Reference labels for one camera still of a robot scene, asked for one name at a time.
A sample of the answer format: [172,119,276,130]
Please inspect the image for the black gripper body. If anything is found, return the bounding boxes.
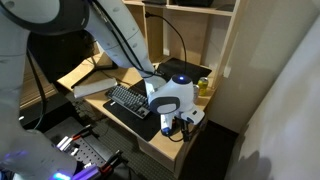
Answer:
[178,117,194,132]

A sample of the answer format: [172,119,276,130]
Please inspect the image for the black computer mouse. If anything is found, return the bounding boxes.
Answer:
[161,127,177,138]

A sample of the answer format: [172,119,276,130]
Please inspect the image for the black curved computer monitor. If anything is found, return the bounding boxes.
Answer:
[28,29,101,84]

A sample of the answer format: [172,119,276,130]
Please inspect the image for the pink drink can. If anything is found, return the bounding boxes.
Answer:
[192,83,200,101]

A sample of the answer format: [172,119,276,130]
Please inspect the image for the yellow drink can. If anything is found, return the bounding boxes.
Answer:
[197,76,210,97]

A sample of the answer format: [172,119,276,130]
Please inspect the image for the black desk mat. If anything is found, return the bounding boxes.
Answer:
[102,57,213,143]

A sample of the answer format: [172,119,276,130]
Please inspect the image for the grey black mechanical keyboard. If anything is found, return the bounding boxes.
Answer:
[105,84,152,120]

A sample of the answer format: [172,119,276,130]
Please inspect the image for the black red bar clamp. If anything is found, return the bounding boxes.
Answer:
[71,149,125,180]
[55,124,94,152]

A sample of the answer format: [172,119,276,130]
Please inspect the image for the wooden cubby shelf unit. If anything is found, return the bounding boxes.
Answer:
[121,0,249,90]

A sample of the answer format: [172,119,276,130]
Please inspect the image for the grey wrist rest pad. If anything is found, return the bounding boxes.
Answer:
[72,77,119,99]

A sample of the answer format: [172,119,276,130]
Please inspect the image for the black angular monitor stand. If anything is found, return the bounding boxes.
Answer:
[70,55,119,90]

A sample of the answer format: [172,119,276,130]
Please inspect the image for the black box on shelf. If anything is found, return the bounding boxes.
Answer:
[173,0,214,8]

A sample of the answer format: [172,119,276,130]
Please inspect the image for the flat black device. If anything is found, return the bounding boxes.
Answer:
[142,0,168,6]

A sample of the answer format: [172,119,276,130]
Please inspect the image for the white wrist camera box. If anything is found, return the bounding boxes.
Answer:
[179,105,206,126]

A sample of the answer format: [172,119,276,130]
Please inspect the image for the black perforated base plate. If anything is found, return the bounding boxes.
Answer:
[44,116,133,180]

